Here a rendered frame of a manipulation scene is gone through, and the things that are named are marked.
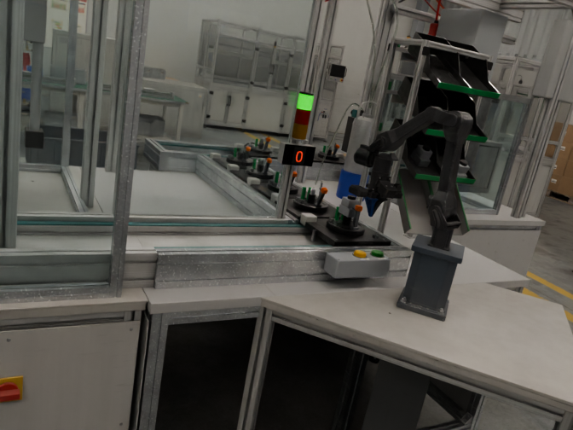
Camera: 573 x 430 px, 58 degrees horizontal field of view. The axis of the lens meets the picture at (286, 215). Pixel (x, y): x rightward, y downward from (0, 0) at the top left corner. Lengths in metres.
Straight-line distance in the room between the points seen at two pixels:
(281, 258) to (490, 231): 1.86
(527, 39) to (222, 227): 11.71
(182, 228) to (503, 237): 2.13
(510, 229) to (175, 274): 2.34
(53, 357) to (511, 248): 2.68
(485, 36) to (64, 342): 2.48
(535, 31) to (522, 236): 9.80
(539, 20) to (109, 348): 12.23
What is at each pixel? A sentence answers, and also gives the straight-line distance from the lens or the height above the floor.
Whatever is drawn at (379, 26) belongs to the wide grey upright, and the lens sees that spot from 3.13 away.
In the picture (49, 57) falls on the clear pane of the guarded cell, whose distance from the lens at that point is 1.24.
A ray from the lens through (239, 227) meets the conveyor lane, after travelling 1.78.
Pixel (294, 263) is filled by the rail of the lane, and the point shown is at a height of 0.92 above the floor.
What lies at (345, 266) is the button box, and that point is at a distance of 1.62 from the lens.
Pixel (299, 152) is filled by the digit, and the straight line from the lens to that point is 1.80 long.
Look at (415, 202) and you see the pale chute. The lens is 2.04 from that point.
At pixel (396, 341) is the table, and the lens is 1.43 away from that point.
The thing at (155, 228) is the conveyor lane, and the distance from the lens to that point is 1.68.
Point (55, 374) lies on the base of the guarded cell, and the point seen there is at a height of 0.67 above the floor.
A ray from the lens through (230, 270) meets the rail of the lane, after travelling 1.51.
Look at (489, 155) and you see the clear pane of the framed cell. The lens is 3.18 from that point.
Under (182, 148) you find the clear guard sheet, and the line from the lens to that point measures 1.70.
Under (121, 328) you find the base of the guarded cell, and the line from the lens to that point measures 1.42.
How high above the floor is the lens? 1.50
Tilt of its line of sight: 16 degrees down
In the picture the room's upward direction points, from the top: 11 degrees clockwise
